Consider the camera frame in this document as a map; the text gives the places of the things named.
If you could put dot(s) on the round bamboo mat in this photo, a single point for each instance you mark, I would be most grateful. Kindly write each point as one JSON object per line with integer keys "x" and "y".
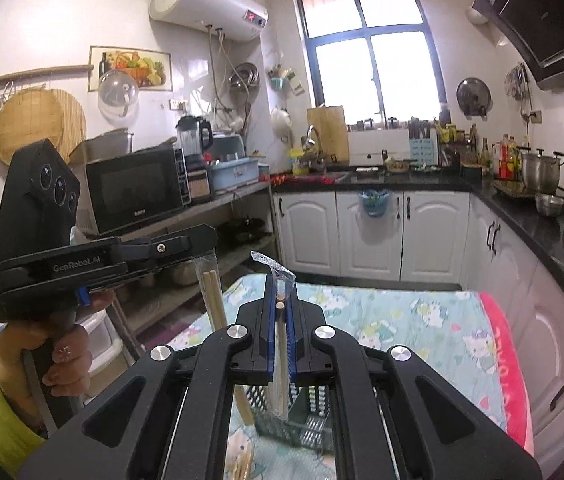
{"x": 36, "y": 114}

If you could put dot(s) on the left hand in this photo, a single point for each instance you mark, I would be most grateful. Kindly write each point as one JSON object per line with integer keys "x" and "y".
{"x": 68, "y": 375}

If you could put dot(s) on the black blender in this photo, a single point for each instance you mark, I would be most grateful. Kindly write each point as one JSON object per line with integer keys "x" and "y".
{"x": 195, "y": 134}

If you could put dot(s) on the hanging pot lid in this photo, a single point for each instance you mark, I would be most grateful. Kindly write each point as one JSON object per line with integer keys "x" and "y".
{"x": 474, "y": 98}

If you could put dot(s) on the light blue storage box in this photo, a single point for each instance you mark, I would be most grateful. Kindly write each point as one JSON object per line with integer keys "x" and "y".
{"x": 226, "y": 176}

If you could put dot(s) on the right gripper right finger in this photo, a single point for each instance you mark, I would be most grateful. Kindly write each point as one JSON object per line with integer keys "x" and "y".
{"x": 394, "y": 416}

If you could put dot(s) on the blue knife block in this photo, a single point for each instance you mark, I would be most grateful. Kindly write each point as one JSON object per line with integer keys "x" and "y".
{"x": 423, "y": 142}

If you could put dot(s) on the green plastic utensil basket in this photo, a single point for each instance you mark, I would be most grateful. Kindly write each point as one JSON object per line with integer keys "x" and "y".
{"x": 308, "y": 423}

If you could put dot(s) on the steel bowl on counter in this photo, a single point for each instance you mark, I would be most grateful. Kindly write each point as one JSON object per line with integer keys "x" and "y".
{"x": 548, "y": 205}

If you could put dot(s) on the white water heater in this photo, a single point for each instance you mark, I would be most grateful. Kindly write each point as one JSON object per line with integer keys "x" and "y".
{"x": 237, "y": 20}

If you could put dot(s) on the hello kitty tablecloth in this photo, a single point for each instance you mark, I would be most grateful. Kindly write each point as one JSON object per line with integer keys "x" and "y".
{"x": 464, "y": 335}

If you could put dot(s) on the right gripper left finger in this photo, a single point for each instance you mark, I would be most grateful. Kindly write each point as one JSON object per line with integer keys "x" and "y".
{"x": 168, "y": 415}

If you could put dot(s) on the wooden cutting board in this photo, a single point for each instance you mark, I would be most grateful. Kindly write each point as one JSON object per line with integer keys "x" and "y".
{"x": 329, "y": 122}

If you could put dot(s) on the red sauce bottle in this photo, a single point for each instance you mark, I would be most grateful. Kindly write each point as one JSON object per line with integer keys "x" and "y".
{"x": 507, "y": 159}

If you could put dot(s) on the black frying pan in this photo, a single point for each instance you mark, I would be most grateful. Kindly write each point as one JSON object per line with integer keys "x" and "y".
{"x": 245, "y": 230}

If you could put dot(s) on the steel stock pot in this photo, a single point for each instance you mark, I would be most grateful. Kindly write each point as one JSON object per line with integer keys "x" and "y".
{"x": 539, "y": 172}

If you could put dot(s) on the blue hanging basket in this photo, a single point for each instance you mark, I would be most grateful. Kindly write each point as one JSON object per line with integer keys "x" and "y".
{"x": 374, "y": 203}

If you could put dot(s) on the kitchen window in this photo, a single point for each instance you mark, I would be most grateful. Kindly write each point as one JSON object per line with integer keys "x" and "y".
{"x": 374, "y": 58}

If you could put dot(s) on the fruit picture on wall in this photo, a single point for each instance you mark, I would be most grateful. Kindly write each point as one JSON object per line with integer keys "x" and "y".
{"x": 151, "y": 70}

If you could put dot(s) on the chopsticks pair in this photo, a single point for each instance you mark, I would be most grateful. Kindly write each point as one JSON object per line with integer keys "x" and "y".
{"x": 208, "y": 277}
{"x": 283, "y": 286}

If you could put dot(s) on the black microwave oven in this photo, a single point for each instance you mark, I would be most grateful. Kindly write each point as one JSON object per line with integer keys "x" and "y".
{"x": 119, "y": 193}

